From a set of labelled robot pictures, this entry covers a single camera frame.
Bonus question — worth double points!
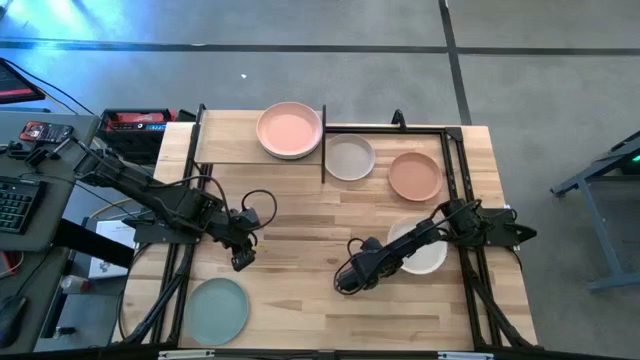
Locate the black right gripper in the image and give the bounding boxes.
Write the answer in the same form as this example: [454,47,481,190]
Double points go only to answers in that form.
[337,244,404,296]

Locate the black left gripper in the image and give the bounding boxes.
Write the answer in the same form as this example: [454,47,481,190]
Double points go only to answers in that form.
[222,222,257,273]

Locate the sage green plate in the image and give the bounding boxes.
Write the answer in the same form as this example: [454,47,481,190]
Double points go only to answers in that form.
[183,277,251,347]

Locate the cream white plate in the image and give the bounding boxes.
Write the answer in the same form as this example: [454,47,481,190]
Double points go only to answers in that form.
[386,215,449,276]

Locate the terracotta plate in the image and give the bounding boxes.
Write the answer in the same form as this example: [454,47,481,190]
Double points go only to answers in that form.
[388,151,444,203]

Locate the small beige plate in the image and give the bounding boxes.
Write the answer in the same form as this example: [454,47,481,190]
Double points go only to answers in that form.
[324,133,377,182]

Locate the pink plate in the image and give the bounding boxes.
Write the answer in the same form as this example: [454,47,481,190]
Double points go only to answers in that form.
[255,101,324,157]

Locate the white paper box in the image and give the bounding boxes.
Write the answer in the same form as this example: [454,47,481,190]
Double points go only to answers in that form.
[87,218,137,280]

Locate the black flat bar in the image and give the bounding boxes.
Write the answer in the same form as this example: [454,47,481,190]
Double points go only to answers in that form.
[52,218,136,269]

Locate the clear bottle red cap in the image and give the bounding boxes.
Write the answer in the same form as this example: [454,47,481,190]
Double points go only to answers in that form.
[59,274,93,295]

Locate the red black toolbox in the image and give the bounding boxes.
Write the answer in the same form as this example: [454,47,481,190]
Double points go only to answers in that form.
[97,107,197,166]

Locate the grey office desk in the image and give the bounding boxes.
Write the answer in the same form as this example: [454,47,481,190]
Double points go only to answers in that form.
[0,110,101,356]

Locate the black phone holder gadget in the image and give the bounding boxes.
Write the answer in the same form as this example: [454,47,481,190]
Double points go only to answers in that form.
[0,139,79,169]

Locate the black backlit keyboard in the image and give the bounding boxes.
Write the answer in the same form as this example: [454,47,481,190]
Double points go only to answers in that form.
[0,175,49,236]

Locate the black smartphone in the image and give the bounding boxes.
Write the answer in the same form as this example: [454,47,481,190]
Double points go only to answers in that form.
[18,120,75,145]

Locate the black computer mouse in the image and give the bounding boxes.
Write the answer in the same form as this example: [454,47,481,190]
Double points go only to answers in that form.
[0,294,29,349]

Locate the grey metal stand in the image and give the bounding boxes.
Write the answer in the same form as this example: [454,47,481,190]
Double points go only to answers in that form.
[549,130,640,294]

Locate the dark computer monitor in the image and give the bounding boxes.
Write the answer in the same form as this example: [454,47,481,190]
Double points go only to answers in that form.
[0,57,47,105]

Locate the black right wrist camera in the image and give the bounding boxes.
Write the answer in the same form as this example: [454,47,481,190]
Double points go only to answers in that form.
[358,236,385,254]

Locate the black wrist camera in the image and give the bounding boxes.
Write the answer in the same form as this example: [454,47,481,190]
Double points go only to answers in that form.
[234,207,262,230]
[358,236,385,254]

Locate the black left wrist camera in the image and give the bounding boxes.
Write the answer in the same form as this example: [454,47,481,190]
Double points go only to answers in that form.
[234,207,262,230]

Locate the silver frame bracket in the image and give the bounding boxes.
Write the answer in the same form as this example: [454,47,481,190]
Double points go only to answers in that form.
[437,351,495,360]
[158,349,216,360]

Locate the black wire dish rack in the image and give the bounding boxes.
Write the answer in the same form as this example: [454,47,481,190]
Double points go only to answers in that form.
[192,103,329,185]

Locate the black aluminium rig frame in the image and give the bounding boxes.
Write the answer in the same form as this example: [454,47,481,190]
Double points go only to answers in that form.
[112,107,539,360]

